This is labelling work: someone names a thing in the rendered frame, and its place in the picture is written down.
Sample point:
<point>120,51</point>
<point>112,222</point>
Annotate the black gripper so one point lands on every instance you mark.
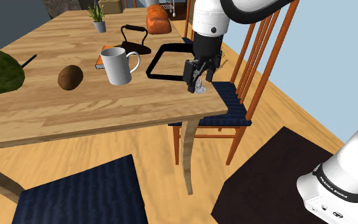
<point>206,46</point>

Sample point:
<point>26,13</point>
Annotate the brown kiwi fruit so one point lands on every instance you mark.
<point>70,77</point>

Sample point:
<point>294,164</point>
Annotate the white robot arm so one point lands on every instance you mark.
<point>210,15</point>

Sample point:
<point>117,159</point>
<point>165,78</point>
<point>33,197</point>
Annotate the brown bread loaf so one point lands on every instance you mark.
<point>158,20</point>

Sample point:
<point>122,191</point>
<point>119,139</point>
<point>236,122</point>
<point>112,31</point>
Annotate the wooden table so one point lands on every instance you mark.
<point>57,105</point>

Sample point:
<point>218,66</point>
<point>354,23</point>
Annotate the small grey object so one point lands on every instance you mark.
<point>201,89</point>

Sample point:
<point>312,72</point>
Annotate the green plant in grey pot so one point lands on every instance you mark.
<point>99,21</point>

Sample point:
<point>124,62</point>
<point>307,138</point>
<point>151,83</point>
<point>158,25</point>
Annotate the orange book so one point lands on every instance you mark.
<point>99,62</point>

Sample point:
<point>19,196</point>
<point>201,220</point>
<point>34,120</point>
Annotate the black pen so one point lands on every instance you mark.
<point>29,61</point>

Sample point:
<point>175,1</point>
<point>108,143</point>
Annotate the white mug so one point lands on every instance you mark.
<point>116,66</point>

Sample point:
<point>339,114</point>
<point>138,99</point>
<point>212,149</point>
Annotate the black rectangular frame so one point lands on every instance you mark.
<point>154,62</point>

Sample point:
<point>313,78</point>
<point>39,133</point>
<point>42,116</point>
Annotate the black flat iron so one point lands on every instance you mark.
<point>135,48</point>

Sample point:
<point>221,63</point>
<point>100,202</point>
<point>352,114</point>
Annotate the wooden chair with blue seat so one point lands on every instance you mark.
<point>187,39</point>
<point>82,192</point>
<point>229,102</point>

